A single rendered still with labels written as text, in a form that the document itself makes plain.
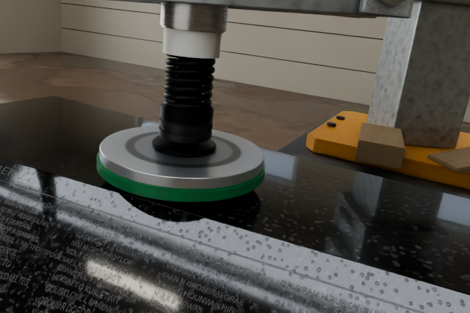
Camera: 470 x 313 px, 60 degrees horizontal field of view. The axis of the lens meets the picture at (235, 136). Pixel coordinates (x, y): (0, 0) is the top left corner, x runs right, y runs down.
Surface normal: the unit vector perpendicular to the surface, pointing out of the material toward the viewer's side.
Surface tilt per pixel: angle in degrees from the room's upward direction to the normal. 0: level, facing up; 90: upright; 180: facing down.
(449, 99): 90
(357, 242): 0
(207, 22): 90
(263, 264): 45
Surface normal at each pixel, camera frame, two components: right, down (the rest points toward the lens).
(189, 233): -0.18, -0.52
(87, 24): -0.42, 0.22
